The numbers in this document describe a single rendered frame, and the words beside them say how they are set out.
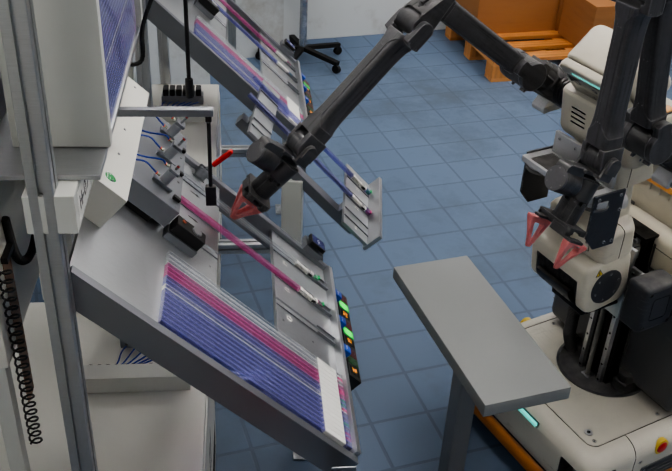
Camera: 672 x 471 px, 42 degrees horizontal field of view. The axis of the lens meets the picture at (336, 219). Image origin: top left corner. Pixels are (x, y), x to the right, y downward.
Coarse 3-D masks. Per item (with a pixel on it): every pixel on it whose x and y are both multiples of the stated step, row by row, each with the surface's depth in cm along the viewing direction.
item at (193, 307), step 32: (192, 288) 176; (160, 320) 160; (192, 320) 168; (224, 320) 177; (256, 320) 187; (224, 352) 169; (256, 352) 178; (288, 352) 189; (256, 384) 170; (288, 384) 179; (320, 384) 190; (320, 416) 181
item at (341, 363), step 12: (324, 276) 234; (336, 300) 224; (336, 312) 219; (336, 324) 216; (336, 336) 212; (336, 348) 209; (336, 360) 206; (348, 384) 198; (348, 396) 194; (348, 408) 192
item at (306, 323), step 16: (272, 240) 224; (272, 256) 219; (304, 256) 234; (288, 272) 219; (320, 272) 235; (272, 288) 208; (288, 288) 213; (304, 288) 220; (320, 288) 228; (288, 304) 207; (304, 304) 214; (288, 320) 201; (304, 320) 208; (320, 320) 215; (304, 336) 202; (320, 336) 208; (320, 352) 203; (336, 368) 204
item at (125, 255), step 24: (192, 168) 216; (192, 192) 207; (216, 192) 218; (120, 216) 175; (192, 216) 199; (216, 216) 209; (96, 240) 163; (120, 240) 169; (144, 240) 176; (216, 240) 200; (72, 264) 152; (96, 264) 158; (120, 264) 164; (144, 264) 170; (192, 264) 184; (216, 264) 193; (120, 288) 159; (144, 288) 165; (144, 312) 159
